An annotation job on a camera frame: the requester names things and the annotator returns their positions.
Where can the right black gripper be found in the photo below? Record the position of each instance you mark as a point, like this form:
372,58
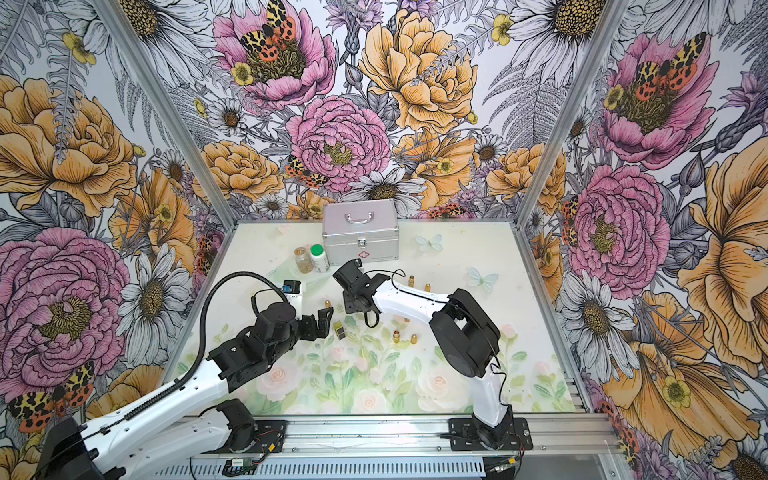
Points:
349,307

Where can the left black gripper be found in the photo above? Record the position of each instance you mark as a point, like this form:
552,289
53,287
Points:
321,325

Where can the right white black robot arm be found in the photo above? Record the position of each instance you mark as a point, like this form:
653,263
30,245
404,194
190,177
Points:
465,334

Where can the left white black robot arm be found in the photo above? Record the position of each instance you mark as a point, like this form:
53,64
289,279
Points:
188,416

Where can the square black gold lipstick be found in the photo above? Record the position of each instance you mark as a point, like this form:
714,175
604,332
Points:
339,330

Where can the white bottle green cap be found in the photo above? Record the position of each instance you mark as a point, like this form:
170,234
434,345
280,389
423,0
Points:
319,258

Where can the clear jar brown contents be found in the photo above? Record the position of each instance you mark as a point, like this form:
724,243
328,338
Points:
303,260

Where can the silver aluminium first aid case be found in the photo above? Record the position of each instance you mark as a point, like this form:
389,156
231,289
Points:
365,230

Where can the small green circuit board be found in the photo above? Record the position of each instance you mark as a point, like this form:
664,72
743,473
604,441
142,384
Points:
239,466

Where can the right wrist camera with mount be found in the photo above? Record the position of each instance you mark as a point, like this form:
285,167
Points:
351,273

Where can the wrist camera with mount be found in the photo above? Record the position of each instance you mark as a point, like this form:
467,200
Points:
351,273
293,292

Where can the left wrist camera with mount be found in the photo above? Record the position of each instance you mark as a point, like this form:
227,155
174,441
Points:
293,292

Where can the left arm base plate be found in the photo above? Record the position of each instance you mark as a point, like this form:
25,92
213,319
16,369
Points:
242,432

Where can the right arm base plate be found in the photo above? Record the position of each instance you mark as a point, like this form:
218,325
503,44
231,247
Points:
469,434

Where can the aluminium front rail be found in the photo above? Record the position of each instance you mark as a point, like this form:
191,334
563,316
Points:
551,434

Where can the left aluminium corner post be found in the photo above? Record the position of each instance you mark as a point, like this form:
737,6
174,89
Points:
129,45

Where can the aluminium corner post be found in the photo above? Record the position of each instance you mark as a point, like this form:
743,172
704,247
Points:
599,47
129,45

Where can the right aluminium corner post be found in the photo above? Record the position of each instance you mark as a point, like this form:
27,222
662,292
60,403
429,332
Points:
599,47

